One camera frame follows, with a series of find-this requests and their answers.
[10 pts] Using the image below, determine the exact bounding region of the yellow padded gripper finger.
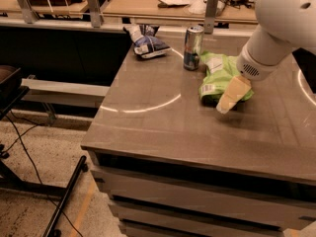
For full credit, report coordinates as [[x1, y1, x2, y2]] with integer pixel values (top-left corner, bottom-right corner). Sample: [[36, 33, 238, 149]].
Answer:
[[216, 75, 251, 114]]

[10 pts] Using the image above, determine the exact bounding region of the green rice chip bag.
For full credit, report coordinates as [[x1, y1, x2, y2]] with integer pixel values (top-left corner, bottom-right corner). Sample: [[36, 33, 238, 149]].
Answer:
[[198, 51, 240, 106]]

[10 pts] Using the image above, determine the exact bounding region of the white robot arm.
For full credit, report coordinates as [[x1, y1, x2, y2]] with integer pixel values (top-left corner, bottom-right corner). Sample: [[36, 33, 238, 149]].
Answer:
[[216, 0, 316, 114]]

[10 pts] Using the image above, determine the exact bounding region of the redbull can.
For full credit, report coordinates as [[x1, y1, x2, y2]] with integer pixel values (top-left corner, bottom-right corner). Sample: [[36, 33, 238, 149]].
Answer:
[[184, 25, 204, 71]]

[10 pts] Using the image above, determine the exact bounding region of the blue white chip bag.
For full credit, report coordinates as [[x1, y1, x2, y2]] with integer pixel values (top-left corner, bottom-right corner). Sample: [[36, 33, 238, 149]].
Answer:
[[123, 24, 171, 59]]

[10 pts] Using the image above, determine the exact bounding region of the grey drawer cabinet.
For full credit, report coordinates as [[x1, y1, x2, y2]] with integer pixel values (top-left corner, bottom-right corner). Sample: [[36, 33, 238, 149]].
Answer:
[[82, 37, 316, 237]]

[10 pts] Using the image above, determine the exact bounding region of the black stand leg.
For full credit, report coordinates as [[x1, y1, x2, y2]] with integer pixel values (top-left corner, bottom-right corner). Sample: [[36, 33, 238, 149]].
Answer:
[[42, 156, 88, 237]]

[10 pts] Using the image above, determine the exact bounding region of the right metal bracket post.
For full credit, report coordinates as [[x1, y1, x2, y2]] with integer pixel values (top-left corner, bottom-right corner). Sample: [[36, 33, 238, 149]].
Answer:
[[203, 0, 218, 35]]

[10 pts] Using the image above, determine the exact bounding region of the metal bracket post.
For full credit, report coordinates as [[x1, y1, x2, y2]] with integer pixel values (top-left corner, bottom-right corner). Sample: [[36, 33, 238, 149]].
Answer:
[[17, 0, 39, 24], [87, 0, 104, 28], [203, 0, 218, 35]]

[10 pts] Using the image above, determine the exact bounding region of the middle metal bracket post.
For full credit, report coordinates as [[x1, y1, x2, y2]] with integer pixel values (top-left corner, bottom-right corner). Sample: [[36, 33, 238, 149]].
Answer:
[[87, 0, 104, 28]]

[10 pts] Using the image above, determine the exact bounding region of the black floor cable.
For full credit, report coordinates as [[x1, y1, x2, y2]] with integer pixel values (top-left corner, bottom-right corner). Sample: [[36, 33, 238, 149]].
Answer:
[[0, 111, 84, 237]]

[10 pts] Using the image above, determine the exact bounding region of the left metal bracket post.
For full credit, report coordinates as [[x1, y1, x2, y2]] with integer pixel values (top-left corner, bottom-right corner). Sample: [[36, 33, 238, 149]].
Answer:
[[17, 0, 39, 24]]

